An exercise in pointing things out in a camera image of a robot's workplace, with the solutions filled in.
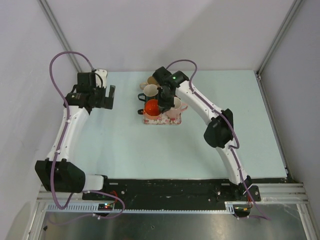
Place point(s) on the grey slotted cable duct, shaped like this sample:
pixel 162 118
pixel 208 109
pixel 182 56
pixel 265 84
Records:
pixel 106 208

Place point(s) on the dark green mug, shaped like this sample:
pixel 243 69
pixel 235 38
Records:
pixel 149 92

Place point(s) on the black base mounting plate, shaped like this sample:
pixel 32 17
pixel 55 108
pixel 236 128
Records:
pixel 217 188

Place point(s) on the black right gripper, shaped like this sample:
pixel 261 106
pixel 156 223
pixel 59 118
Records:
pixel 164 106

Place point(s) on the pink ceramic mug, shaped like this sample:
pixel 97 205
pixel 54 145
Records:
pixel 177 109

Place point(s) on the orange mug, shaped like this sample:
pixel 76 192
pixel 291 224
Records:
pixel 151 109

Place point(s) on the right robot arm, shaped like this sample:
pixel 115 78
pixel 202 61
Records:
pixel 219 133

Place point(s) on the floral pattern tray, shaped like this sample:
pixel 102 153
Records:
pixel 161 119

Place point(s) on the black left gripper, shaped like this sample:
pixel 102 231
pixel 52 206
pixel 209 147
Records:
pixel 105 102

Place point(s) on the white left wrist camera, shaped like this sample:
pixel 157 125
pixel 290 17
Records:
pixel 101 77

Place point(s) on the aluminium frame rail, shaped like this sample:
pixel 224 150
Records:
pixel 270 193

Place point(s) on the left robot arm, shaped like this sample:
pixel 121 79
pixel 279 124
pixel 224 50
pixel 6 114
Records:
pixel 59 171

